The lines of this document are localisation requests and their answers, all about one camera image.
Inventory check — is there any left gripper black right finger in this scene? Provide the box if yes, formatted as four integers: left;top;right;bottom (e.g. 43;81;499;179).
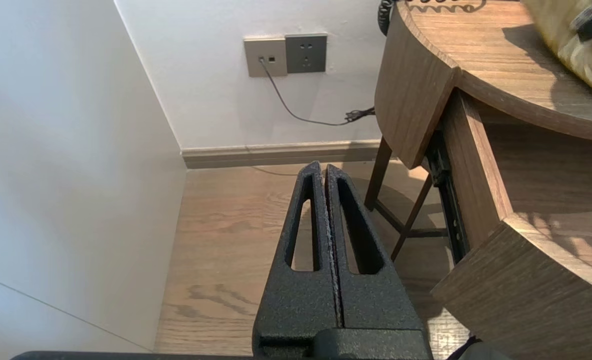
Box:
325;164;427;333

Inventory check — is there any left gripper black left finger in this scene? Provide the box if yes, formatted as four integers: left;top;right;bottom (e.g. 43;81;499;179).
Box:
252;161;343;359

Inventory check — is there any gold tissue pack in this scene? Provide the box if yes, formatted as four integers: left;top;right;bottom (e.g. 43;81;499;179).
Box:
523;0;592;100

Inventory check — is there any curved-front wooden drawer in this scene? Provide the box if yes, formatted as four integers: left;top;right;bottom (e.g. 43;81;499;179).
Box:
430;90;592;360

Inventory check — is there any black metal drawer slide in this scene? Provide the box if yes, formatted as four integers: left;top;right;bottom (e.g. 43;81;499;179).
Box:
426;132;469;263

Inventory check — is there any round wooden side table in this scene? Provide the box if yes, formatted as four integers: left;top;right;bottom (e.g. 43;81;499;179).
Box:
374;0;592;170

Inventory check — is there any grey-brown baseboard strip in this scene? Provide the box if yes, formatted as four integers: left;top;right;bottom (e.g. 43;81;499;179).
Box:
181;140;384;170

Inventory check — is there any thin black wall cable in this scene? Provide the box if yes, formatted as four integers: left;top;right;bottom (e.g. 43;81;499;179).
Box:
259;57;377;127

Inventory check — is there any coiled black telephone cord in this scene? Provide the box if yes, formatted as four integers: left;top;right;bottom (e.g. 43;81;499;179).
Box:
377;0;487;37

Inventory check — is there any small grey wall outlet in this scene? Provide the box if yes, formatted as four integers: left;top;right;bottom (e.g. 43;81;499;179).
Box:
243;36;288;78

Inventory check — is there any small black wall outlet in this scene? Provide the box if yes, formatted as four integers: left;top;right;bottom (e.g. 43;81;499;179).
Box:
285;33;328;74

